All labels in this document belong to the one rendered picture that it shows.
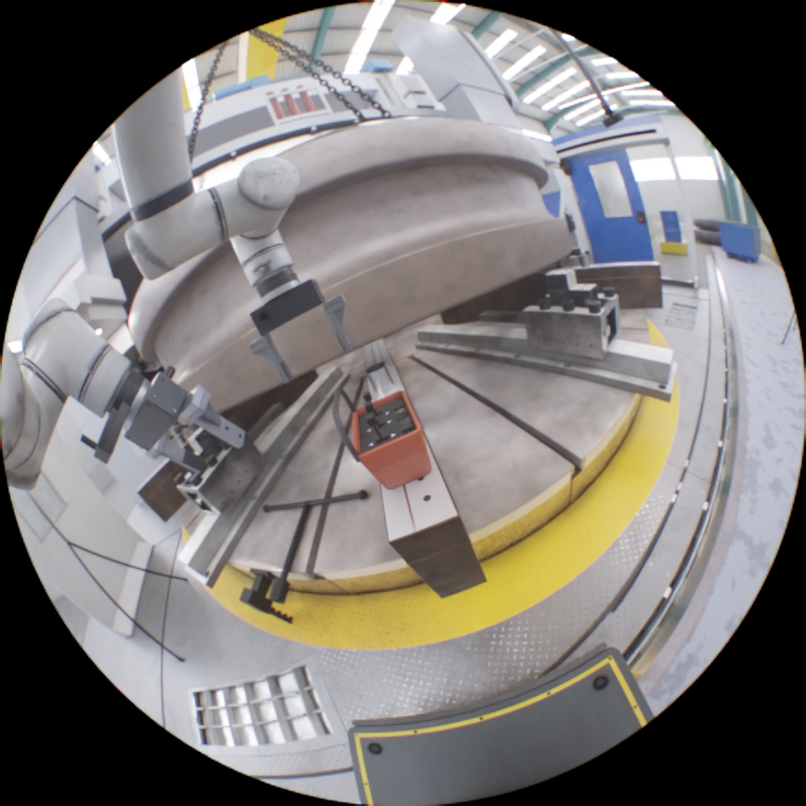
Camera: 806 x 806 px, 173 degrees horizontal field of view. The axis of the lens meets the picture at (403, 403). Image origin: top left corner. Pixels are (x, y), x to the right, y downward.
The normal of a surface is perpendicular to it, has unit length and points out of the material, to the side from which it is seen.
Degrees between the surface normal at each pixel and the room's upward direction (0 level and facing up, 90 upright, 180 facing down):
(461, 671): 0
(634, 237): 90
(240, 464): 90
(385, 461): 97
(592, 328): 90
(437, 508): 0
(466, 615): 0
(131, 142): 129
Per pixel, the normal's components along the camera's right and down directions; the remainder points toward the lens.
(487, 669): -0.36, -0.81
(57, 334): 0.90, -0.19
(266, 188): 0.64, 0.15
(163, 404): 0.88, -0.42
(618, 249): -0.82, 0.51
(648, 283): -0.54, 0.58
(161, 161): 0.77, 0.62
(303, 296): 0.18, 0.42
